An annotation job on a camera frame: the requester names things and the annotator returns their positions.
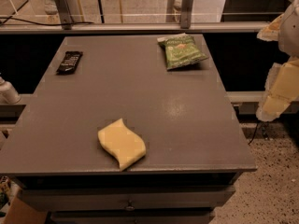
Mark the grey metal railing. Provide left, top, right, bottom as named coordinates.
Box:
left=1, top=0, right=292, bottom=34

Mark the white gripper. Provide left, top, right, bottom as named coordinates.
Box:
left=256, top=0, right=299, bottom=122

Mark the grey cabinet with drawers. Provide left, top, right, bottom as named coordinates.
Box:
left=0, top=35, right=256, bottom=224

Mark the metal drawer knob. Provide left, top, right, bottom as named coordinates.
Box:
left=124, top=200, right=135, bottom=212

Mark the yellow wavy sponge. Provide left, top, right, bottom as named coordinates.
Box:
left=97, top=119, right=146, bottom=171

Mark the green jalapeno chip bag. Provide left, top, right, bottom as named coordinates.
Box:
left=157, top=33, right=207, bottom=70

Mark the black cable at right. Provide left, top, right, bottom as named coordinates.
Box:
left=248, top=121, right=262, bottom=146

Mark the white pipe at left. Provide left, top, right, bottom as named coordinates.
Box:
left=0, top=77, right=21, bottom=104

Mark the black chocolate bar wrapper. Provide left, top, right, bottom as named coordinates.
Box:
left=56, top=51, right=83, bottom=75

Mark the cardboard box lower left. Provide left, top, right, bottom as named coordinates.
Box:
left=1, top=198, right=47, bottom=224

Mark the black cable on floor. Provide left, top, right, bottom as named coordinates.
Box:
left=0, top=0, right=95, bottom=27

